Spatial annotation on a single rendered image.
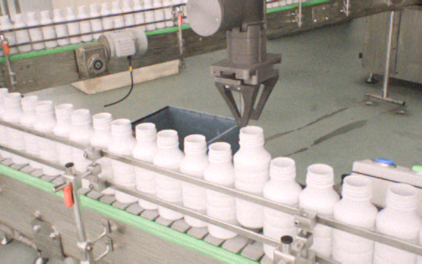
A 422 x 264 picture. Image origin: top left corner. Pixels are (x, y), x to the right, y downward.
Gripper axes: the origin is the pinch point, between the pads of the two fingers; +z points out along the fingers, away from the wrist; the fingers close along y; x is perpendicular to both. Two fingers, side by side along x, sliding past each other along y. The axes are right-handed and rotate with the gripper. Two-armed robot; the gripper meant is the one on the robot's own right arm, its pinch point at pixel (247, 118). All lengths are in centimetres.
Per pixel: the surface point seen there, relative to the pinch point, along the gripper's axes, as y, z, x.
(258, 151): 0.0, 5.2, 1.7
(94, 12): -106, 8, -156
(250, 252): 2.3, 22.7, 1.5
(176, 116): -58, 31, -65
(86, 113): -1.9, 7.0, -40.8
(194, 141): -2.0, 7.3, -12.6
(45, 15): -84, 7, -163
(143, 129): -1.6, 7.3, -24.5
